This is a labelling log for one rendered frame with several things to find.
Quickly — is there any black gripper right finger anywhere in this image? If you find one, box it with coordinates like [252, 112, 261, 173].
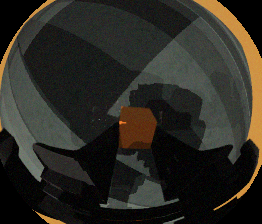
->
[151, 126, 233, 202]

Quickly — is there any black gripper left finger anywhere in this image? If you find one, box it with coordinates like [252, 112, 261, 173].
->
[32, 122, 120, 204]

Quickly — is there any orange-brown block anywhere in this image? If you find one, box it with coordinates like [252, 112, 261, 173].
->
[118, 107, 157, 149]

